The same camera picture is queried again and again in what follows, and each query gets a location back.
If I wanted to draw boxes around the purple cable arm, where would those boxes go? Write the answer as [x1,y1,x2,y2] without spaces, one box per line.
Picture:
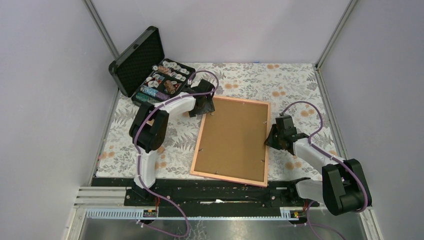
[281,101,369,240]
[132,70,220,239]

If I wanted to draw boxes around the brown cardboard backing board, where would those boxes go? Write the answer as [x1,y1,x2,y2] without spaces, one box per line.
[194,99,269,183]

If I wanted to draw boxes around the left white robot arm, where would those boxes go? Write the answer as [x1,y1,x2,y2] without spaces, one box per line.
[129,79,216,206]

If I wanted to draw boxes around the purple poker chip stack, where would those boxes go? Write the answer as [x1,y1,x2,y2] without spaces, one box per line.
[155,91,170,101]

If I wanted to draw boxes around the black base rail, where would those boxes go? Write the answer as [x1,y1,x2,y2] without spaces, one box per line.
[91,177,309,218]

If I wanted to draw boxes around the light blue chip stack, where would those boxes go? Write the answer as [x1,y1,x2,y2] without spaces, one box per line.
[140,85,160,97]

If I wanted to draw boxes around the orange poker chip stack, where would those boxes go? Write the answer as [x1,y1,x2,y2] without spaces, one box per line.
[164,80,176,95]

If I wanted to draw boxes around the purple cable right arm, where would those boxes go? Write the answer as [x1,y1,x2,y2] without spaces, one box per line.
[281,101,369,240]

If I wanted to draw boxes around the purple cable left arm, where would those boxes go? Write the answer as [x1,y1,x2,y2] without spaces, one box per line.
[132,70,220,239]

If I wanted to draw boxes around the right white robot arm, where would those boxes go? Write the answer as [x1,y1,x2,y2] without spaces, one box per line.
[264,113,372,216]

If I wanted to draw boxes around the wooden picture frame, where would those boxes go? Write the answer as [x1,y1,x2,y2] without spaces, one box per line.
[189,95,272,188]

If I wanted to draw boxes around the green poker chip stack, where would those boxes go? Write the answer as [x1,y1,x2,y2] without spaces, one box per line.
[135,92,156,104]

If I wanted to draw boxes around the orange chip stack rear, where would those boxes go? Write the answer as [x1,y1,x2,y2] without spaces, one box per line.
[157,65,172,75]

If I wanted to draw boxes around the black poker chip case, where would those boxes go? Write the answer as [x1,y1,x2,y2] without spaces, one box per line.
[108,26,196,105]

